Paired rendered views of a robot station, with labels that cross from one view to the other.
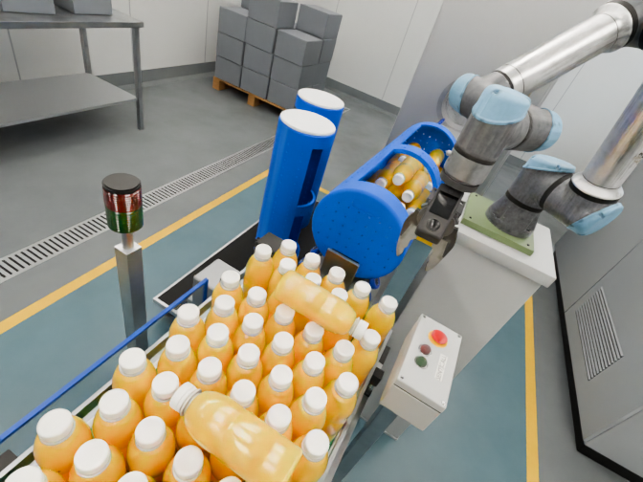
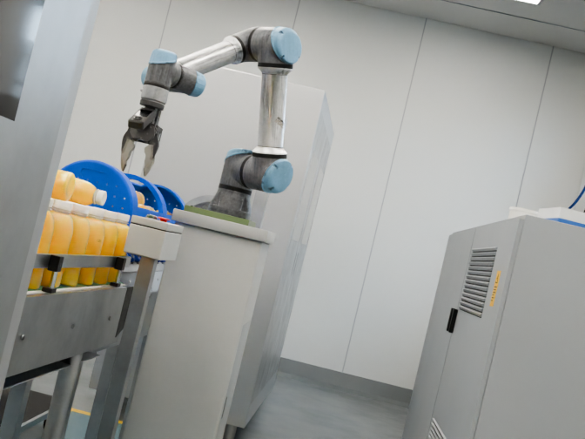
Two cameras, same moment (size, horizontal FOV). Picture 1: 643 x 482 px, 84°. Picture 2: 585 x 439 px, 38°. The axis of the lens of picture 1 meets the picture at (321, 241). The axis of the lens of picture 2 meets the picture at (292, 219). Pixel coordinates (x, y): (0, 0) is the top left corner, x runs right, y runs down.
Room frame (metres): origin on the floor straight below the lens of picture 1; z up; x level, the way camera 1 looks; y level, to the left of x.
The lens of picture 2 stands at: (-1.89, -0.18, 1.11)
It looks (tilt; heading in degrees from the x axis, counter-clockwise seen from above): 2 degrees up; 349
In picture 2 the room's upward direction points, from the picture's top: 14 degrees clockwise
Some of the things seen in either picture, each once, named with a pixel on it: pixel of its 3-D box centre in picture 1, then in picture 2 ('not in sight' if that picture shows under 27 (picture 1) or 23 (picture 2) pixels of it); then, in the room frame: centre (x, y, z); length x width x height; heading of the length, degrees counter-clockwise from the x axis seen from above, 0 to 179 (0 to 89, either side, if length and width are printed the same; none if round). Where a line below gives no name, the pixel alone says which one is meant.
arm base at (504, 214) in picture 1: (517, 210); (231, 201); (1.05, -0.55, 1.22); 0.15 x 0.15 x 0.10
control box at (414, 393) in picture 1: (422, 367); (154, 238); (0.49, -0.29, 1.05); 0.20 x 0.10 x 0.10; 164
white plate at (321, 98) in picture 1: (321, 98); not in sight; (2.13, 0.27, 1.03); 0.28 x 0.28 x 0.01
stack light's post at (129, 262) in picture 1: (141, 381); not in sight; (0.50, 0.38, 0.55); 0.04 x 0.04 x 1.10; 74
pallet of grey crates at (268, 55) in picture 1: (276, 53); not in sight; (4.76, 1.31, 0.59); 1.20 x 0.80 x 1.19; 75
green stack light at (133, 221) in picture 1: (124, 213); not in sight; (0.50, 0.38, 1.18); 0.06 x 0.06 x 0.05
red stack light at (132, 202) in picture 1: (122, 194); not in sight; (0.50, 0.38, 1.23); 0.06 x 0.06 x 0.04
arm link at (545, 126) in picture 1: (520, 125); (182, 80); (0.71, -0.27, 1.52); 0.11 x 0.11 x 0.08; 37
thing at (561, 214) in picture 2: not in sight; (561, 219); (1.36, -1.92, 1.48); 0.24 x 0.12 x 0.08; 173
